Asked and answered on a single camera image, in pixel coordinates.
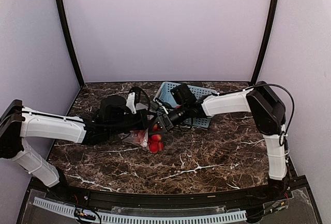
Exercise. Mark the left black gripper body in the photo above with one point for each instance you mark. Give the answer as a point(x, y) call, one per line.
point(140, 125)

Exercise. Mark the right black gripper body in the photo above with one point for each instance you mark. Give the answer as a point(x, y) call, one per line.
point(168, 121)

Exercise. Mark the clear zip top bag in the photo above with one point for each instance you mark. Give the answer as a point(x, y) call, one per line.
point(129, 137)

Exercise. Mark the red cherry bunch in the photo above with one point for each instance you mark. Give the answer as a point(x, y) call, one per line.
point(149, 140)

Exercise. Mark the light blue plastic basket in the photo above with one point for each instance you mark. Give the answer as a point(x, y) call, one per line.
point(165, 95)

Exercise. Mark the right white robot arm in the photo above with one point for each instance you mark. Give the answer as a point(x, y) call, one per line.
point(267, 109)

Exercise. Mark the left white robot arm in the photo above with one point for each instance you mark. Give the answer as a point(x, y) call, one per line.
point(19, 122)

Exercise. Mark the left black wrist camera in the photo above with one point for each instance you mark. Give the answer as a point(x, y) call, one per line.
point(113, 108)

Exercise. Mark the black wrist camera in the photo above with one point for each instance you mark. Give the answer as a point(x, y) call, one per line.
point(183, 95)
point(113, 108)

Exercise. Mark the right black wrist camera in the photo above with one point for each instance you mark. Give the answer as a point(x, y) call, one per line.
point(183, 95)

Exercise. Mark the black front rail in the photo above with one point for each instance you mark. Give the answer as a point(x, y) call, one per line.
point(245, 198)

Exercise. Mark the white slotted cable duct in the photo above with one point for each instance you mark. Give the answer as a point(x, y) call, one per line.
point(143, 215)

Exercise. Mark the left black frame post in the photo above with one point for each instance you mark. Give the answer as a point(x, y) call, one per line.
point(69, 43)

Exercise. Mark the black frame post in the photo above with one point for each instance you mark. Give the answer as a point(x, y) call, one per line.
point(265, 40)
point(69, 43)

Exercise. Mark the right black frame post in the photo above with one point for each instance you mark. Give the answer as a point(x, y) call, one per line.
point(265, 40)

